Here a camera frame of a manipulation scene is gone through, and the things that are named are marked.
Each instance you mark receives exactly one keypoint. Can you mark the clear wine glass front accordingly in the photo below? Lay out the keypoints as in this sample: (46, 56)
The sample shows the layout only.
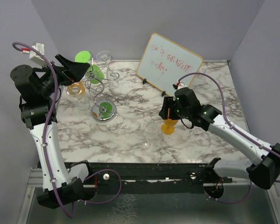
(151, 131)

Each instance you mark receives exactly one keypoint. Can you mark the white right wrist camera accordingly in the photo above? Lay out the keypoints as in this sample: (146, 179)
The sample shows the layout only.
(179, 85)

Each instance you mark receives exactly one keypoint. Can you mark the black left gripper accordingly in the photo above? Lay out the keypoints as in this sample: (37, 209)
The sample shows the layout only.
(74, 70)

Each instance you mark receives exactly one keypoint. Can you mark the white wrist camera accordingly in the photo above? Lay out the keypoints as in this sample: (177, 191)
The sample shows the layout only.
(34, 57)
(179, 85)

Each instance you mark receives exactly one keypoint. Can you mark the orange plastic goblet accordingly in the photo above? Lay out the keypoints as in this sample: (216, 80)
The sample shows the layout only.
(168, 126)
(75, 89)

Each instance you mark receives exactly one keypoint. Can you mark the green plastic wine glass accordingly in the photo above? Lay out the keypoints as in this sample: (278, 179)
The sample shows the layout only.
(93, 73)

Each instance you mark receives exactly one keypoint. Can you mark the chrome wine glass rack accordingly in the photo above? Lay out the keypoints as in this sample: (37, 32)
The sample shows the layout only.
(102, 110)

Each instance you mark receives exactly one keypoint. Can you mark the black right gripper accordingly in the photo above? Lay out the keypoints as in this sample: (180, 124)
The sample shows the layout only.
(169, 102)

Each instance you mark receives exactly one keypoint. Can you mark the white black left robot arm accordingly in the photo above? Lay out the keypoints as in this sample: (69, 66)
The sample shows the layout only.
(39, 114)

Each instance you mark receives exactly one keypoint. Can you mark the yellow framed whiteboard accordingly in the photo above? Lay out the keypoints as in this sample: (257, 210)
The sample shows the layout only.
(164, 62)

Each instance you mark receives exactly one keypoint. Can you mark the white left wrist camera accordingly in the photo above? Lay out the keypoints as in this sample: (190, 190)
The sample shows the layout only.
(34, 57)

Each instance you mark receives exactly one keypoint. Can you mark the clear wine glass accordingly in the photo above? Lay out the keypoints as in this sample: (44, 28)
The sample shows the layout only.
(81, 102)
(151, 131)
(112, 77)

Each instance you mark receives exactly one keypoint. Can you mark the black aluminium table frame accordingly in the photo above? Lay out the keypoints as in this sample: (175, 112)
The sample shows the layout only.
(165, 178)

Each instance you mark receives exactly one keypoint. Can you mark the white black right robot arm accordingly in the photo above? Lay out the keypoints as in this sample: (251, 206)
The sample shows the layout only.
(228, 135)

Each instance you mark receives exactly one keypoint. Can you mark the orange plastic goblet front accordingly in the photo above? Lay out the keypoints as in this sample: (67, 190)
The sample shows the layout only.
(168, 126)

